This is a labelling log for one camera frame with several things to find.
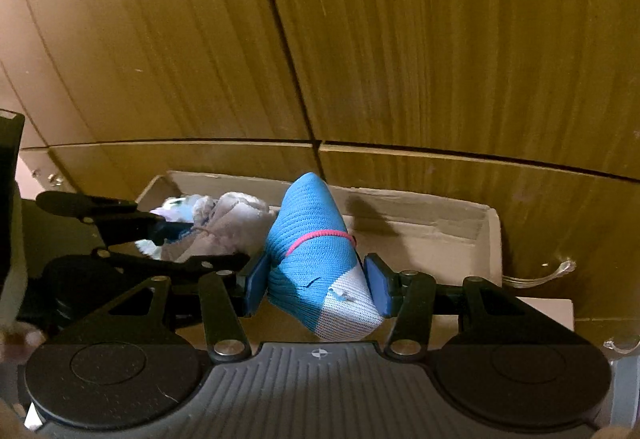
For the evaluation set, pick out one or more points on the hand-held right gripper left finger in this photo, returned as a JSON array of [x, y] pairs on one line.
[[257, 286]]

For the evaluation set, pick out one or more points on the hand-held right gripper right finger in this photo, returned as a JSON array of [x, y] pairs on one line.
[[377, 284]]

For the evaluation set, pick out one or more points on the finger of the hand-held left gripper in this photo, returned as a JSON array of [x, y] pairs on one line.
[[145, 229], [200, 264]]

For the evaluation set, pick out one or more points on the cardboard box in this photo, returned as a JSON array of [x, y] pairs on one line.
[[425, 219]]

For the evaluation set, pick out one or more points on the blue sock bundle pink band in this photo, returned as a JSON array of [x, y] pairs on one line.
[[310, 219]]

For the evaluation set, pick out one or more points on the crystal drawer knob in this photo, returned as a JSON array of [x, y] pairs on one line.
[[53, 178]]

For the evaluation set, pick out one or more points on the pale grey fuzzy sock bundle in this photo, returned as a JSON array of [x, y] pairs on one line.
[[235, 219]]

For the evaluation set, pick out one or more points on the wooden wardrobe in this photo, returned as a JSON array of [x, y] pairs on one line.
[[400, 44]]

